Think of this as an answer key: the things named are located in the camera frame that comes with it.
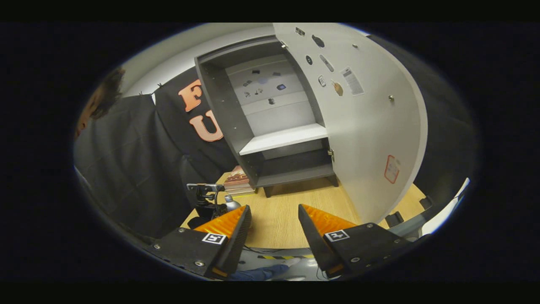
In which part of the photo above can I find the person's head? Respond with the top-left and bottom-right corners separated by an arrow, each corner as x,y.
75,68 -> 126,141

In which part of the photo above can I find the white cabinet shelf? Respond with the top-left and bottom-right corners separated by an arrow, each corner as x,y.
238,123 -> 329,156

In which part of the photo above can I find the white cabinet door black handle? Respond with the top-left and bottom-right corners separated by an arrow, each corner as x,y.
273,23 -> 429,224

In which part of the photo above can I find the yellow black floor tape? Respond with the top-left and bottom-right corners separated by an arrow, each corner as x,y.
257,254 -> 315,260

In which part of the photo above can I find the person's leg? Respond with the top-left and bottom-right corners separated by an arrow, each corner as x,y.
228,258 -> 302,281

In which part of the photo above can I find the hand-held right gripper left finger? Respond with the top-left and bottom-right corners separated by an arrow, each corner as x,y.
146,205 -> 253,280

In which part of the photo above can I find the stack of books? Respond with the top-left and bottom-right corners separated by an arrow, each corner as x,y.
223,166 -> 257,197

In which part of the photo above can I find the dark grey cabinet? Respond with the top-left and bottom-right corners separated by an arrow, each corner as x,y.
194,36 -> 340,198

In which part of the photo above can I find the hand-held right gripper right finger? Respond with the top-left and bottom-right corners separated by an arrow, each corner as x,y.
298,204 -> 416,279

